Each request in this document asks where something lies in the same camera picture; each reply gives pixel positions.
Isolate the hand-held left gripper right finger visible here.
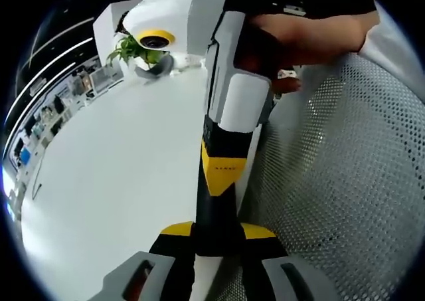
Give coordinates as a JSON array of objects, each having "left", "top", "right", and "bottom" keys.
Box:
[{"left": 220, "top": 223, "right": 335, "bottom": 301}]

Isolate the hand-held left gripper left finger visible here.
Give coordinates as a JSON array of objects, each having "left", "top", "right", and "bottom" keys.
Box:
[{"left": 87, "top": 221, "right": 197, "bottom": 301}]

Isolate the person's right hand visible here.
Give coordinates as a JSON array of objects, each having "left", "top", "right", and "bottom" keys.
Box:
[{"left": 247, "top": 12, "right": 336, "bottom": 95}]

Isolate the green potted plant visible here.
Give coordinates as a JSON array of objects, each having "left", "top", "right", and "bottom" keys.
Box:
[{"left": 106, "top": 31, "right": 167, "bottom": 70}]

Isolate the grey cloth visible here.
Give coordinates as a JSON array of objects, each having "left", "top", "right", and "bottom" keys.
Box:
[{"left": 133, "top": 54, "right": 176, "bottom": 82}]

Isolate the white pillar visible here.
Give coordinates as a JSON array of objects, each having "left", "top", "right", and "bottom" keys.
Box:
[{"left": 92, "top": 0, "right": 144, "bottom": 73}]

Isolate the white box appliance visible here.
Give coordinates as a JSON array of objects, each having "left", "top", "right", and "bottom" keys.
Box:
[{"left": 88, "top": 64, "right": 126, "bottom": 95}]

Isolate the ceiling air conditioner unit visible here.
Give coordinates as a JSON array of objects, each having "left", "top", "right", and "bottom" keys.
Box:
[{"left": 29, "top": 79, "right": 48, "bottom": 95}]

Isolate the long white cabinet counter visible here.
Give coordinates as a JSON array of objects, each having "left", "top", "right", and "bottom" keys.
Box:
[{"left": 5, "top": 58, "right": 100, "bottom": 197}]

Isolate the person's white shirt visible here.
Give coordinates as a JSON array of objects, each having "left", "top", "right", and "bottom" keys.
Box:
[{"left": 357, "top": 0, "right": 425, "bottom": 94}]

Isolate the blue box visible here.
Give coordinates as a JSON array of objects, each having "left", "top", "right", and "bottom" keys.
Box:
[{"left": 19, "top": 146, "right": 33, "bottom": 165}]

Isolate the black cable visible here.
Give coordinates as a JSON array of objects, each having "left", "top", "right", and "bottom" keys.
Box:
[{"left": 31, "top": 147, "right": 46, "bottom": 199}]

